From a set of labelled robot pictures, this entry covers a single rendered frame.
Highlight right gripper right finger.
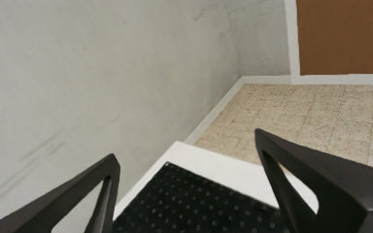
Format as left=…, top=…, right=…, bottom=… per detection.
left=254, top=128, right=373, bottom=233

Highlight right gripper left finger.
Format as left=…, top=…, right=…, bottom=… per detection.
left=0, top=153, right=120, bottom=233

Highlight black perforated plate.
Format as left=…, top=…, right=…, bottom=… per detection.
left=111, top=161, right=289, bottom=233

